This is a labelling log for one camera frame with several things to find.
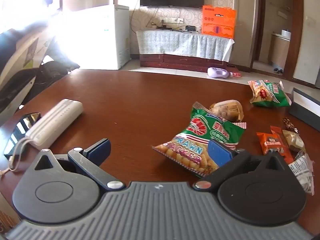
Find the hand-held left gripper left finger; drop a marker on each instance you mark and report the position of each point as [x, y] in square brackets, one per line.
[100, 150]

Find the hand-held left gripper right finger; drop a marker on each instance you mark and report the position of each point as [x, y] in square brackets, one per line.
[220, 153]

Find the green prawn cracker bag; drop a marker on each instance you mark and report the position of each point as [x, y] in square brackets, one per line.
[215, 127]
[270, 92]

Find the tan snack packet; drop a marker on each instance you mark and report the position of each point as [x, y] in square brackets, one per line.
[227, 108]

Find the dark orange snack packet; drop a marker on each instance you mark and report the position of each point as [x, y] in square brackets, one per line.
[281, 142]

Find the small beige snack packet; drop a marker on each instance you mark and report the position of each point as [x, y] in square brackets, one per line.
[295, 141]

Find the brown twisted candy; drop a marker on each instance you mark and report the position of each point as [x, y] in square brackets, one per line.
[291, 126]

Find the clear printed snack packet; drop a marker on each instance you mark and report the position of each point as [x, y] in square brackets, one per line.
[302, 172]

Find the grey shallow box tray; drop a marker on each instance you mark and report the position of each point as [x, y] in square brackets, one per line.
[305, 112]

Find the white power bank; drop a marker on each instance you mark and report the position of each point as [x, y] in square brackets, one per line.
[55, 120]

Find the purple detergent bottle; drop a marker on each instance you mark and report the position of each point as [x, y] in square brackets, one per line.
[218, 73]

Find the red dustpan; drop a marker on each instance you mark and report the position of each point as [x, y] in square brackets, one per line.
[237, 74]

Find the black smartphone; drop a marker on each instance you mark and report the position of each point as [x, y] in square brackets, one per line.
[22, 127]

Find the black bag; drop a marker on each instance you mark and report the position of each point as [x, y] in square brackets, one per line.
[55, 72]

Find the dark wooden tv cabinet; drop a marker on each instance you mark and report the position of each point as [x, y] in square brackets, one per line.
[185, 62]

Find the pair of slippers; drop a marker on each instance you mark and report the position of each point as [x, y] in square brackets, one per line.
[278, 70]

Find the white chest freezer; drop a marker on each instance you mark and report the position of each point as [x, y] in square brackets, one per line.
[107, 37]

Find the pale patterned cabinet cloth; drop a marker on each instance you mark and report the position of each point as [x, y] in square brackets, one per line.
[185, 42]

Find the wooden kitchen cabinet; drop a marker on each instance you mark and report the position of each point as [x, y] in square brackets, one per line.
[280, 52]

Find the black set-top device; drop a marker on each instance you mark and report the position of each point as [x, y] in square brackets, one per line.
[191, 28]

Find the orange cardboard gift box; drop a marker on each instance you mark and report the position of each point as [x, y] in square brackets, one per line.
[218, 21]

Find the white cooking pot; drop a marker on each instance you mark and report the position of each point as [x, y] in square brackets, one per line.
[286, 34]

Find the black power strip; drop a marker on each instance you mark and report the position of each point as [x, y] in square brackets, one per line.
[163, 26]

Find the white wall sockets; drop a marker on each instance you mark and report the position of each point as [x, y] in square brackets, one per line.
[171, 20]

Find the white light switch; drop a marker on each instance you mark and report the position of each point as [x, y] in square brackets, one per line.
[310, 20]

